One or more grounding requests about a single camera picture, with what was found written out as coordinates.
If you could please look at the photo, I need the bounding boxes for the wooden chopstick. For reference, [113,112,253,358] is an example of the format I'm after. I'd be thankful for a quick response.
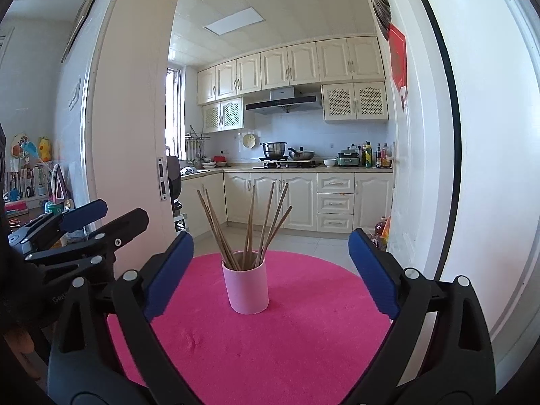
[197,189,239,271]
[243,186,256,271]
[254,181,275,268]
[264,183,289,243]
[203,191,241,271]
[261,206,293,259]
[242,213,252,271]

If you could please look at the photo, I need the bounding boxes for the cream lower kitchen cabinets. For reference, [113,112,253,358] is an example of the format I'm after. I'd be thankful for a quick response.
[180,166,394,237]

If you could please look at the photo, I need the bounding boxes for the cream kitchen cabinets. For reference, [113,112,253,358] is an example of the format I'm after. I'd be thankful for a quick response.
[180,166,394,237]
[197,36,389,133]

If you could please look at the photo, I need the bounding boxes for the cream upper kitchen cabinets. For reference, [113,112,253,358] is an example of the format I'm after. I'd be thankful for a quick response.
[197,36,389,133]

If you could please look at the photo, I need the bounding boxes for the person's left hand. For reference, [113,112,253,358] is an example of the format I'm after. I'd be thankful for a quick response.
[4,328,35,355]

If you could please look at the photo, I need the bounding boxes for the yellow duck toy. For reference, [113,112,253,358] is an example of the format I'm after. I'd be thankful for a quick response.
[37,136,52,163]

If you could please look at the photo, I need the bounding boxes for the white sliding door panel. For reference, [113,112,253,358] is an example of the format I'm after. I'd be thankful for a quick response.
[87,0,178,275]

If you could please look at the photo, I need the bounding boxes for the black air fryer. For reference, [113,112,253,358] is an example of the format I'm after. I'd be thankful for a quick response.
[167,156,181,217]

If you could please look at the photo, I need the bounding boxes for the pink round table mat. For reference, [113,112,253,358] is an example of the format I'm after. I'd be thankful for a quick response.
[106,249,394,405]

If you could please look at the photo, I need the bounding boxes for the floor bag with bottles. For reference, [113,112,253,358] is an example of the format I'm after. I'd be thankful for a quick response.
[372,217,391,251]

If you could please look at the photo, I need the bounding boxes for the pink cylindrical utensil holder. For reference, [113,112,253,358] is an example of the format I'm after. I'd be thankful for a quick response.
[221,251,269,315]

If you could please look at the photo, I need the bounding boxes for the round bamboo trivet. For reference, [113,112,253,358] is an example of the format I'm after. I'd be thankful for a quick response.
[242,133,257,150]

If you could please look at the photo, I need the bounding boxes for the gas stove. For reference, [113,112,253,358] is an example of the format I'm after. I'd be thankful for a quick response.
[254,157,319,169]

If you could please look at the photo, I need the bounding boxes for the steel cooking pot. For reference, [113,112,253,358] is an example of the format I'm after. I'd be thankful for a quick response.
[260,142,288,161]

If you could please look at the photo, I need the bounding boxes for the green oil bottle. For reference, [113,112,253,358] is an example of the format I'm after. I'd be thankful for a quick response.
[364,142,373,167]

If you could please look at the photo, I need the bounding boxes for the green electric cooker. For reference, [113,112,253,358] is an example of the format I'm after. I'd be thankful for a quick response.
[337,145,361,167]

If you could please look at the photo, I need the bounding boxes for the black wok pan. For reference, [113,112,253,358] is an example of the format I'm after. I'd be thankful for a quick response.
[288,147,315,161]

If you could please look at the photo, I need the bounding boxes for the white bowl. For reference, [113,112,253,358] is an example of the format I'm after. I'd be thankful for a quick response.
[323,159,337,167]

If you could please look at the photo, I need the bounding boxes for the black range hood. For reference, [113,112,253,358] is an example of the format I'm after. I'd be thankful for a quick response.
[244,87,322,114]

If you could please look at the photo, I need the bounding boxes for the red paper door decoration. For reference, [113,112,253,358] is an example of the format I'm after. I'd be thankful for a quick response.
[388,24,408,110]

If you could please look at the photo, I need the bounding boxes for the feather fan on door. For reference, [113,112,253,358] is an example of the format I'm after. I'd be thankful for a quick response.
[371,0,392,41]

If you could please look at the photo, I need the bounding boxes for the white door with handle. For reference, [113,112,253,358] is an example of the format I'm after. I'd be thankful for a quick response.
[375,0,455,279]

